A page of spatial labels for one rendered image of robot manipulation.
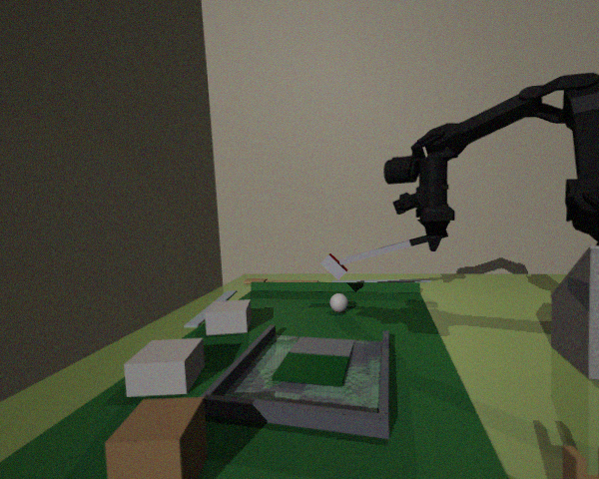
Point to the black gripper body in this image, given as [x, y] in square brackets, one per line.
[437, 209]

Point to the brown block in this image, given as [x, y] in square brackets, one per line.
[163, 438]

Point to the dark green flat mat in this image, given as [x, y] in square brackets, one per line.
[434, 430]

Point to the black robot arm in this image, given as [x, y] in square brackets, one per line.
[580, 113]

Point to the white golf ball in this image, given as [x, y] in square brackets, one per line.
[338, 302]

